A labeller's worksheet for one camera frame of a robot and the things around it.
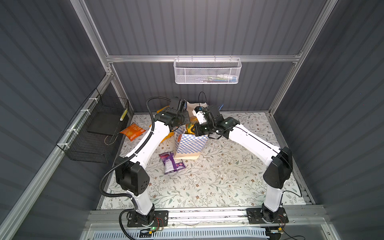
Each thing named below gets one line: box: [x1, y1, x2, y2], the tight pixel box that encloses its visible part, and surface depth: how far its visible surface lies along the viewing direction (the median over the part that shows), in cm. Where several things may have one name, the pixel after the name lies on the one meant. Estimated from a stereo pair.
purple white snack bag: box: [159, 152, 186, 175], surface depth 92 cm
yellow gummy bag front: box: [185, 116, 199, 135], surface depth 82 cm
